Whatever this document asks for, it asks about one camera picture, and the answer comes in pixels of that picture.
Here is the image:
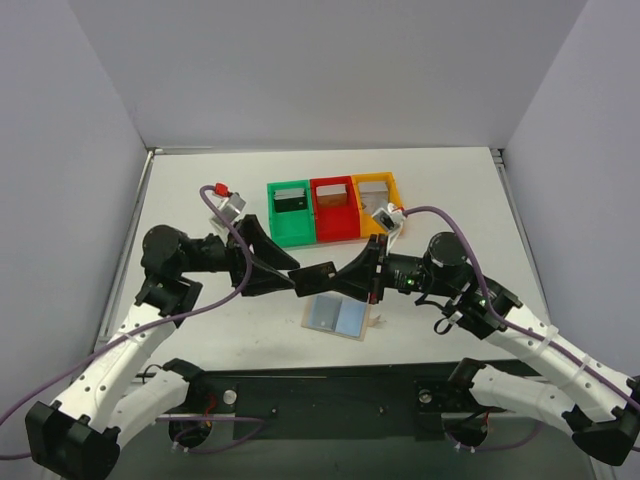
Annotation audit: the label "beige leather card holder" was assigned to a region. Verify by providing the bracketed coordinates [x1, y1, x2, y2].
[301, 294, 384, 341]

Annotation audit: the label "grey credit card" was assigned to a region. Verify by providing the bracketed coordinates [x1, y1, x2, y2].
[307, 295, 341, 332]

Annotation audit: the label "black credit card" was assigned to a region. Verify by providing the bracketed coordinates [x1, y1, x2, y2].
[288, 261, 337, 297]

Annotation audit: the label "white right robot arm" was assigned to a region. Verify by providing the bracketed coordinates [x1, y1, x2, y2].
[328, 232, 639, 466]

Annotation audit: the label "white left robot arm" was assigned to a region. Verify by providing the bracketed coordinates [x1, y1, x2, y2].
[25, 215, 300, 479]

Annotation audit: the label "black cards in green bin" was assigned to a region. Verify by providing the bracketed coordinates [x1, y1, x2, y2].
[273, 187, 308, 213]

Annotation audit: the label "cards in yellow bin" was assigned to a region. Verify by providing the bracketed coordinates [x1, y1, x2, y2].
[357, 181, 389, 216]

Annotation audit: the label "cards in red bin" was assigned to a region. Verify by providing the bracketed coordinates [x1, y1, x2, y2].
[315, 183, 348, 208]

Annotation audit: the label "green plastic bin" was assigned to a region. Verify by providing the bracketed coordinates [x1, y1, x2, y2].
[267, 180, 316, 248]

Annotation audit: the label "yellow plastic bin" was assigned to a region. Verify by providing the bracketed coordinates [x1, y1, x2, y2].
[351, 172, 403, 238]

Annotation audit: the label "red plastic bin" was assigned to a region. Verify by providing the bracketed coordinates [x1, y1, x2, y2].
[310, 176, 360, 243]

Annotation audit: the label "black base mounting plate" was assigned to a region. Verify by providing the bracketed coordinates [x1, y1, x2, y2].
[173, 363, 486, 441]

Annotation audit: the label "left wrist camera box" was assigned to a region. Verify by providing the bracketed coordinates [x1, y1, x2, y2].
[209, 192, 246, 235]

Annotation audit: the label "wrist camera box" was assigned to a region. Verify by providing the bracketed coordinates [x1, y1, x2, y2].
[209, 192, 246, 235]
[372, 202, 406, 252]

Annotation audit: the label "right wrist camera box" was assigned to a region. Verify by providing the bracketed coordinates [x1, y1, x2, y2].
[372, 202, 406, 252]

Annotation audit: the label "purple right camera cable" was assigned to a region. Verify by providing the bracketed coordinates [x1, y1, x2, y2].
[399, 204, 640, 454]

